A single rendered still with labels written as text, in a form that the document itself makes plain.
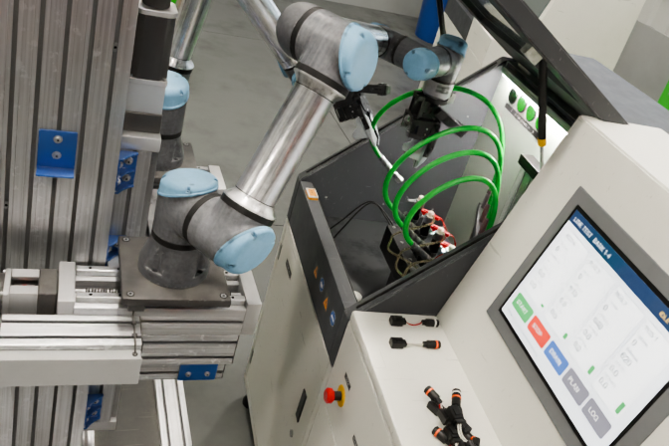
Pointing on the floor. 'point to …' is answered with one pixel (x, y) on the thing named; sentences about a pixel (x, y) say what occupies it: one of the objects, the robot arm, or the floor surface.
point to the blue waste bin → (426, 26)
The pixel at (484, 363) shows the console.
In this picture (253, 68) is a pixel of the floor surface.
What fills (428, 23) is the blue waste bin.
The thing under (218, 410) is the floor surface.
